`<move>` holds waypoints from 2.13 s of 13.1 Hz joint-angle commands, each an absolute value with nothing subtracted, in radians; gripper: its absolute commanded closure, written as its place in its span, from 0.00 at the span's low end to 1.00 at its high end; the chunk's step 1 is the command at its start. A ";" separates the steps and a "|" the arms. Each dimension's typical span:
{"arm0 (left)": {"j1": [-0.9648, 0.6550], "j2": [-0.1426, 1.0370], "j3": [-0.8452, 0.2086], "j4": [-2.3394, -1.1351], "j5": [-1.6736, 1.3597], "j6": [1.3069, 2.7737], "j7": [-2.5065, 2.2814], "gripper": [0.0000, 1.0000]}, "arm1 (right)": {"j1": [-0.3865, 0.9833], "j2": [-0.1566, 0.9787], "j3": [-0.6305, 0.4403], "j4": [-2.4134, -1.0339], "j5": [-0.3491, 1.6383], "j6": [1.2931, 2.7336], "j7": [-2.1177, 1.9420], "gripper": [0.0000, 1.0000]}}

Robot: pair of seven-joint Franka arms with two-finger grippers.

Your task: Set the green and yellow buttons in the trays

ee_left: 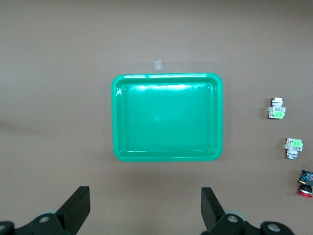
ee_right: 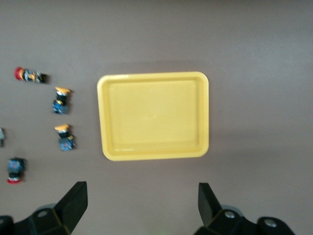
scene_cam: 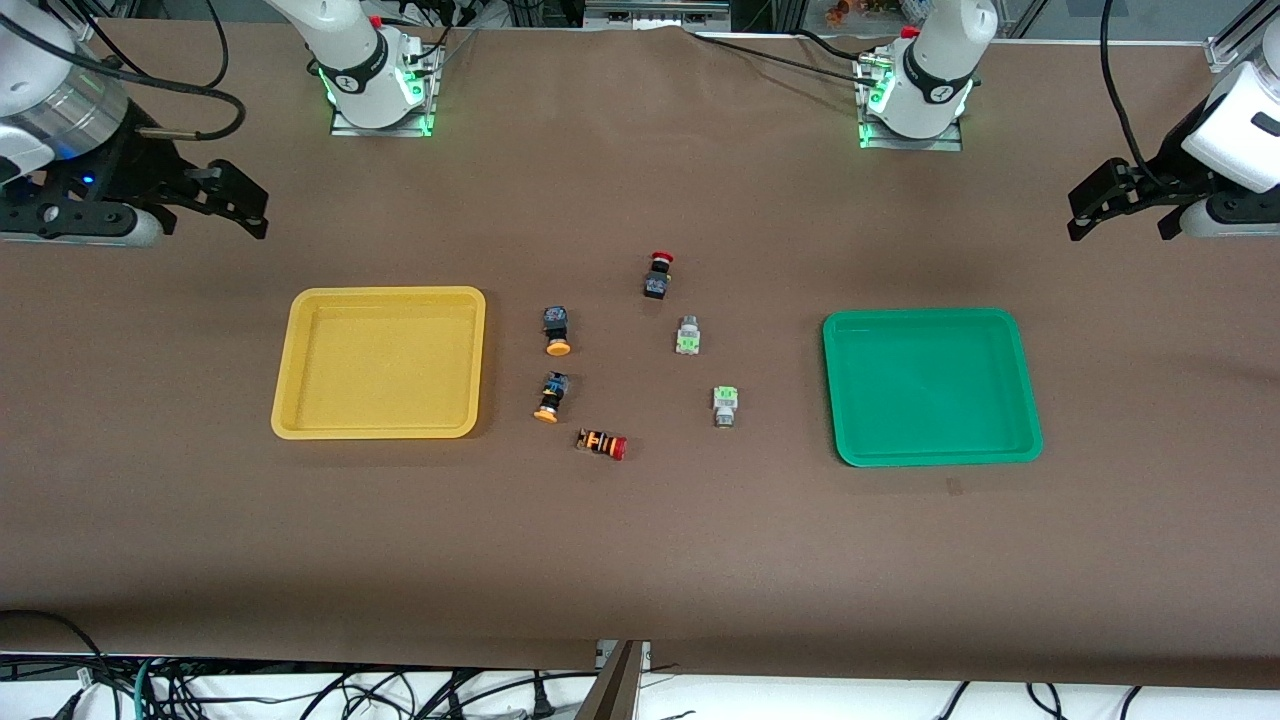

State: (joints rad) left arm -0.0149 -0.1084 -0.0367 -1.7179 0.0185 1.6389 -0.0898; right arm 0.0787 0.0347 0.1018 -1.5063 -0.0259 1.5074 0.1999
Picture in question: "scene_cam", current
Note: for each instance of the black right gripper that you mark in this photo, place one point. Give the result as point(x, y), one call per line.
point(133, 165)

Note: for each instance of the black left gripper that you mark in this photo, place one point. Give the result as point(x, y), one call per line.
point(1168, 168)

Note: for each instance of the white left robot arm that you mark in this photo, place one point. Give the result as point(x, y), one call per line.
point(935, 75)

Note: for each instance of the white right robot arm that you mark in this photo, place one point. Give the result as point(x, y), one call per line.
point(352, 55)

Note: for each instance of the yellow plastic tray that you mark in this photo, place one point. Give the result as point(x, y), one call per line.
point(380, 365)

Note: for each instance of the green plastic tray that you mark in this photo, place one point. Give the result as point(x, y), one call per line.
point(930, 390)

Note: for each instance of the yellow mushroom push button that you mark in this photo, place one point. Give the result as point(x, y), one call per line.
point(552, 392)
point(556, 325)

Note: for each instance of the green square push button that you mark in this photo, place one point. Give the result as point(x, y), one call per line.
point(725, 402)
point(688, 340)

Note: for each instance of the red button black body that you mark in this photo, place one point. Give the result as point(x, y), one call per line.
point(657, 285)

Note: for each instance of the wooden table leg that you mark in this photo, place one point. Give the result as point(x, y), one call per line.
point(612, 690)

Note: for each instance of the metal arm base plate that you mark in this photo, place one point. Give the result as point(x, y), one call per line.
point(950, 144)
point(345, 128)

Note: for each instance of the aluminium frame post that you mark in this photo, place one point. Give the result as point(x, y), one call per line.
point(1240, 45)

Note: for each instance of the aluminium frame rail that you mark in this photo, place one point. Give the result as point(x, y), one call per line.
point(655, 12)

